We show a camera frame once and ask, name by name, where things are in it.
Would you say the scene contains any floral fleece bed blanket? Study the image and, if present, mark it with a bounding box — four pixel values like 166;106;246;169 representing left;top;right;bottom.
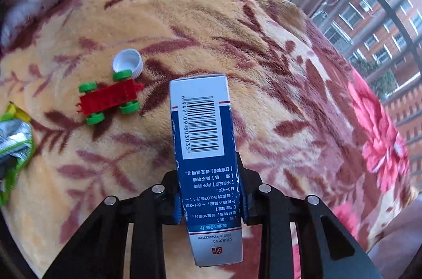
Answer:
1;0;417;277

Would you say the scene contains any red green toy car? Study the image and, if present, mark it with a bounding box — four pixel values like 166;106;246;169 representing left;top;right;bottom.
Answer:
75;70;145;126

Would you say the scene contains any green snack wrapper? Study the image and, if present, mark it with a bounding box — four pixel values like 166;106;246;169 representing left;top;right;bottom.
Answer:
1;101;35;206

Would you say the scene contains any window frame with bars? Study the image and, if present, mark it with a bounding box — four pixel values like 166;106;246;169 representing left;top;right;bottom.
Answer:
289;0;421;186

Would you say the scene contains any blue white medicine box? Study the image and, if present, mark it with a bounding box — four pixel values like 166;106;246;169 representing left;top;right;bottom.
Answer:
170;74;243;267

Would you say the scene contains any white bottle cap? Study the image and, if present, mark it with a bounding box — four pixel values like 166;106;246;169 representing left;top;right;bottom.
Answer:
112;48;144;79

